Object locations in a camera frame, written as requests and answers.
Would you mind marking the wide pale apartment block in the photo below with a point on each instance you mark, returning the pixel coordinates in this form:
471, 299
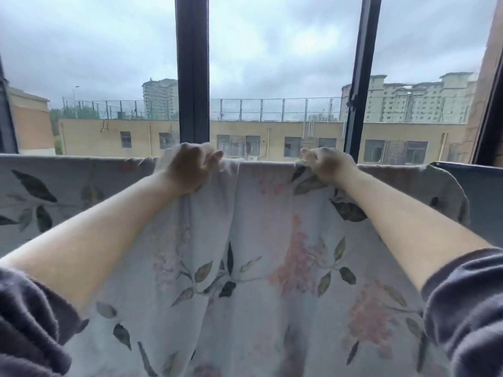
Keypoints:
416, 102

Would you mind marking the person's left grey sleeve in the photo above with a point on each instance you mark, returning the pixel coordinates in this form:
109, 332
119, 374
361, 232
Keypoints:
27, 325

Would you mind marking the slanted black window sash frame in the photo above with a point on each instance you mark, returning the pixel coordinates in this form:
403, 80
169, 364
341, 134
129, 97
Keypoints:
363, 74

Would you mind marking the person's right forearm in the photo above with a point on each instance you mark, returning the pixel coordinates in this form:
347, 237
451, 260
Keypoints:
404, 227

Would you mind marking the tall grey tower block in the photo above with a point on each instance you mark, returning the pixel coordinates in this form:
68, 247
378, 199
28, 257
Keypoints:
159, 98

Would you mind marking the thick black window mullion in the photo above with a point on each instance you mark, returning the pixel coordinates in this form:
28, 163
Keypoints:
192, 74

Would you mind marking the person's left thumb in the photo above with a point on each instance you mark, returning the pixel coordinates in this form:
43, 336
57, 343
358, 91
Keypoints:
215, 157

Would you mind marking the small yellow corner building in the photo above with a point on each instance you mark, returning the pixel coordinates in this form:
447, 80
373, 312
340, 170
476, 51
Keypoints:
31, 125

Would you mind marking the white floral bed sheet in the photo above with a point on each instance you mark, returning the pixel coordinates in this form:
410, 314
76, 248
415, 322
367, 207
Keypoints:
251, 270

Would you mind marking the person's left hand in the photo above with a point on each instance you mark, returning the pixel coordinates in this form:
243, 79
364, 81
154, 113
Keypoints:
188, 166

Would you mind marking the grey-blue cloth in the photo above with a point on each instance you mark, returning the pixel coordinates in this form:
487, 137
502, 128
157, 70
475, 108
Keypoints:
477, 200

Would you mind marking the black window side frame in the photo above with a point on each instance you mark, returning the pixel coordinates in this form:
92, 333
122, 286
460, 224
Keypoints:
7, 121
489, 129

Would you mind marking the person's grey sleeve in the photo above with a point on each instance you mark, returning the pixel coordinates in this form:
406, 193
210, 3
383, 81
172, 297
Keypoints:
467, 306
27, 325

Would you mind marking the person's right thumb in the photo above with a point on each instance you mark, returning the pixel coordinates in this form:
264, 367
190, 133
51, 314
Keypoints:
308, 160

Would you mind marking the person's left forearm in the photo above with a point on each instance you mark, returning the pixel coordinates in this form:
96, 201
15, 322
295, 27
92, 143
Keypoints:
98, 239

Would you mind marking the person's right grey sleeve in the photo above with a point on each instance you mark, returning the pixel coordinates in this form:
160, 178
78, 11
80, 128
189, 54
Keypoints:
467, 306

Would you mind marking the person's right hand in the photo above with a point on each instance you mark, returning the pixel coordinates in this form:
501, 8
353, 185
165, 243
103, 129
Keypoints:
330, 164

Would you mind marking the long yellow low building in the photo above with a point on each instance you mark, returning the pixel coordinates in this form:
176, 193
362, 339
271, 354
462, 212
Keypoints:
275, 135

